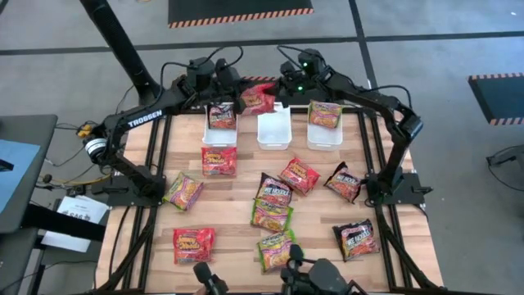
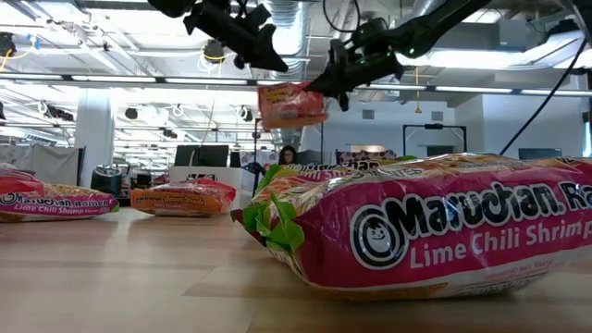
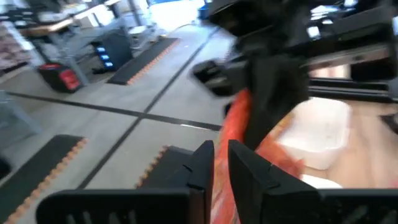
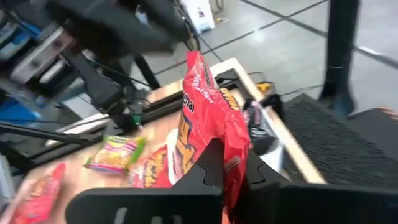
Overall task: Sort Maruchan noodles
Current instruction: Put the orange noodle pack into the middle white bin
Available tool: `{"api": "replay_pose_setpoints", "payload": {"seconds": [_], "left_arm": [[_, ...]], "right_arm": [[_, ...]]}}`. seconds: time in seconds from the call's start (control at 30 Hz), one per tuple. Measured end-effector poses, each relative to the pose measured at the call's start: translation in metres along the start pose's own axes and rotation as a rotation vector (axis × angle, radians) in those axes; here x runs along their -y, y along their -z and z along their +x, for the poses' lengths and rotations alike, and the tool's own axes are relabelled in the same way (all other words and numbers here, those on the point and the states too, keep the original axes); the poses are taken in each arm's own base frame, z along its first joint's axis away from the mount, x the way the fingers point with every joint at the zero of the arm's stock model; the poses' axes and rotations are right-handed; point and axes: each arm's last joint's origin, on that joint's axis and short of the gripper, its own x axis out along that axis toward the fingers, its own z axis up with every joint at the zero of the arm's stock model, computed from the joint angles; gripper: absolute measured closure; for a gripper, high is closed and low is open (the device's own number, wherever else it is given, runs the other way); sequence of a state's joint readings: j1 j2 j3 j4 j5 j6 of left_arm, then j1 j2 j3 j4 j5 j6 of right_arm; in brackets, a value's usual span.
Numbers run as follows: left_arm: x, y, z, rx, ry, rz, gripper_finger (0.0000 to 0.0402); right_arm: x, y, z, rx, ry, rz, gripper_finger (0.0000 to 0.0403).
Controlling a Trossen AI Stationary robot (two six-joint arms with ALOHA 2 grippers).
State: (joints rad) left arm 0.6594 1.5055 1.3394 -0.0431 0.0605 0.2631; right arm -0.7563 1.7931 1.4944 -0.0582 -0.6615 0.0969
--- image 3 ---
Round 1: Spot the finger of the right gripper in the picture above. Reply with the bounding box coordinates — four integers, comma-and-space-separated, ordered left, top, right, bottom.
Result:
245, 55, 310, 152

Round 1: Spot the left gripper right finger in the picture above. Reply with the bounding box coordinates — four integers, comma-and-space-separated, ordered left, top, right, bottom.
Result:
228, 139, 398, 224

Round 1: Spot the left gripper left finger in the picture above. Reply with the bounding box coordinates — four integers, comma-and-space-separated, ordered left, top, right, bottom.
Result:
35, 139, 215, 224

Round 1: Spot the red-orange ramen noodle pack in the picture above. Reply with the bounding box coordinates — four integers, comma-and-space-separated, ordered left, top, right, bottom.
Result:
211, 88, 304, 224

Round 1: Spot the white plastic bin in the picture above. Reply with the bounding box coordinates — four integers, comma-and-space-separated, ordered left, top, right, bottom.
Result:
300, 174, 343, 190
275, 96, 354, 171

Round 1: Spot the blue floor bin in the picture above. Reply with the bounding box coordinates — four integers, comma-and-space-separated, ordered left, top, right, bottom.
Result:
197, 2, 213, 21

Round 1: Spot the red and black box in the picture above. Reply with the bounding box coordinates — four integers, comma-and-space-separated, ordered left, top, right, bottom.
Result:
37, 63, 83, 93

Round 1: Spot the black computer tower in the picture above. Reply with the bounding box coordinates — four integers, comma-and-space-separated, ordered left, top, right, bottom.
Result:
91, 29, 134, 73

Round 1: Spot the brown patterned cloth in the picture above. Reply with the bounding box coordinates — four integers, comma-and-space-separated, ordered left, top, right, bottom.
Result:
0, 24, 32, 71

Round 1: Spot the wooden-top grey workbench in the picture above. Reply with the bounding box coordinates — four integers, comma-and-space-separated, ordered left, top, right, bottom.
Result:
18, 17, 91, 85

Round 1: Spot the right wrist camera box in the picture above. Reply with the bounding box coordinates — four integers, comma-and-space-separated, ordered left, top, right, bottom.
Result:
191, 58, 249, 97

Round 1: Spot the black aluminium table frame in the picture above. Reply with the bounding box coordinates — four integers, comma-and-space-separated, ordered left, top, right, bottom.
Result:
307, 77, 398, 103

